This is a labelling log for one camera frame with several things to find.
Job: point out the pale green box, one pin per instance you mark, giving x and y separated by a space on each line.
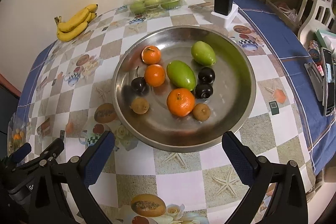
324 35

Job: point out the brown longan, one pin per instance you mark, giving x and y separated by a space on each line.
201 111
140 105

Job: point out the orange tangerine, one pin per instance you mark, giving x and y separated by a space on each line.
181 102
151 54
155 75

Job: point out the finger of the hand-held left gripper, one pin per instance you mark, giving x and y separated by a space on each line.
22 153
52 148

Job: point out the clear plastic bag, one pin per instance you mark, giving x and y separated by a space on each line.
15 132

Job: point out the crumpled plastic bag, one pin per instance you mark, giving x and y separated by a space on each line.
287 12

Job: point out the grey phone stand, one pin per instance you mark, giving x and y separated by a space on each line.
313 77

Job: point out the round steel plate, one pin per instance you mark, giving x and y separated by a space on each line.
223 108

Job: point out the dark cherry with stem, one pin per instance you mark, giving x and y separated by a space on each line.
139 85

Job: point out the green mango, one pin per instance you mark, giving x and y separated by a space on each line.
203 53
181 79

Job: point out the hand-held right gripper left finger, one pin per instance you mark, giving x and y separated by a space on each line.
101 158

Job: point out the yellow banana bunch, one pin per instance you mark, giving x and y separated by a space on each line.
71 32

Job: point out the pile of small green fruits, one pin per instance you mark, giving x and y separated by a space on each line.
136 6

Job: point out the black smartphone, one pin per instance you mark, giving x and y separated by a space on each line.
329 87

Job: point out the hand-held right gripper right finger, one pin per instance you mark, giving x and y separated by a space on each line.
237 158

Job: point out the white adapter stand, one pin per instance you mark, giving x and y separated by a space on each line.
223 20

